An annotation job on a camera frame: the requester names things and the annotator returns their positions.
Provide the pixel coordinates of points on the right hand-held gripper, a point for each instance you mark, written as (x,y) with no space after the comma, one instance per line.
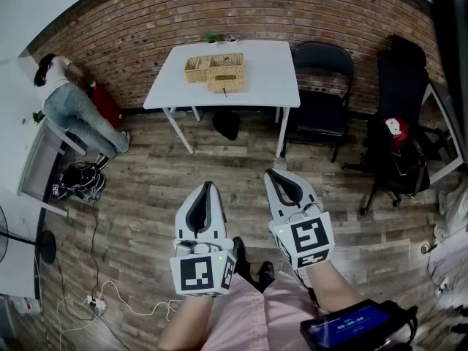
(311,240)

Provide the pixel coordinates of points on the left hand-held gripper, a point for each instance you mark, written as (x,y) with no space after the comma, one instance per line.
(194,274)

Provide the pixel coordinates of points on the wicker basket organizer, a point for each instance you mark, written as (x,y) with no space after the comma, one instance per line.
(226,77)

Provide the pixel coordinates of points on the person's left forearm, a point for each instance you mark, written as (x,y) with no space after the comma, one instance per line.
(188,324)

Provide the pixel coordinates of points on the person's right forearm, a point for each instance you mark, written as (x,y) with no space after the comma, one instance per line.
(329,287)

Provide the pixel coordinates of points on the person's black left shoe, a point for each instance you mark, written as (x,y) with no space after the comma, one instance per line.
(241,254)

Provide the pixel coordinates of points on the person's black shoe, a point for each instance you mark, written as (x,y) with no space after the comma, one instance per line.
(241,254)
(265,272)

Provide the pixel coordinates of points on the person's black right shoe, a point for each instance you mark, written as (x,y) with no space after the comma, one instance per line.
(265,272)

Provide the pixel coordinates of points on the black folding chair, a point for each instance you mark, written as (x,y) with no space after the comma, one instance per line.
(320,115)

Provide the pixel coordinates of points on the black bag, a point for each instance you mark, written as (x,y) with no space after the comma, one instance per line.
(226,124)

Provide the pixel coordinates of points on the person's pink clothing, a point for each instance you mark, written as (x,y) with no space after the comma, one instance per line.
(248,316)

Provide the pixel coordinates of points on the white table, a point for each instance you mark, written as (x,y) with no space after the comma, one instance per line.
(263,86)

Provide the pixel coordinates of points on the red and white helmet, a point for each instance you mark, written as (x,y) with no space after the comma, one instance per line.
(396,132)

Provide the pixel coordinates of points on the white power strip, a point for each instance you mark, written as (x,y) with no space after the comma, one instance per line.
(97,303)

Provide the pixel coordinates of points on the black wrist-worn screen device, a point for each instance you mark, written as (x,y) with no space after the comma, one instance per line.
(351,324)

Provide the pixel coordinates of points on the red cabinet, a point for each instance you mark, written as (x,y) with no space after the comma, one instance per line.
(108,104)

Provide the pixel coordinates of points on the black standing fan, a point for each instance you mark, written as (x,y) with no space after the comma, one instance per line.
(47,245)

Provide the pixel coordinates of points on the black office chair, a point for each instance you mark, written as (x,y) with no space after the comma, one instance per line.
(398,86)

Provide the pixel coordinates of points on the small pink potted plant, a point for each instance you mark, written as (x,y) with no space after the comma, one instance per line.
(232,41)

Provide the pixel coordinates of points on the small green potted plant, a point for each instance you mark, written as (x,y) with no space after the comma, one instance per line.
(211,38)

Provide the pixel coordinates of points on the small leafy desk plant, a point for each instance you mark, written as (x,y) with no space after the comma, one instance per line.
(38,117)

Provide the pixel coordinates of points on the white desk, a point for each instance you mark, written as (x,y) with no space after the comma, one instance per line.
(14,130)

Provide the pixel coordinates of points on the white table frame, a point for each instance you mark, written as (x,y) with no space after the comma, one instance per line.
(444,130)

